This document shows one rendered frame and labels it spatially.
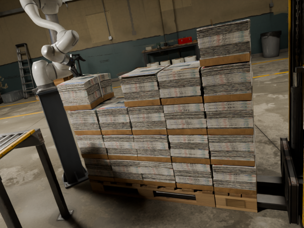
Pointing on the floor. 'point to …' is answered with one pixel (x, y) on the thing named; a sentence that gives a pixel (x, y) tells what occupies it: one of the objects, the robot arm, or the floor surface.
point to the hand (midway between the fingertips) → (83, 68)
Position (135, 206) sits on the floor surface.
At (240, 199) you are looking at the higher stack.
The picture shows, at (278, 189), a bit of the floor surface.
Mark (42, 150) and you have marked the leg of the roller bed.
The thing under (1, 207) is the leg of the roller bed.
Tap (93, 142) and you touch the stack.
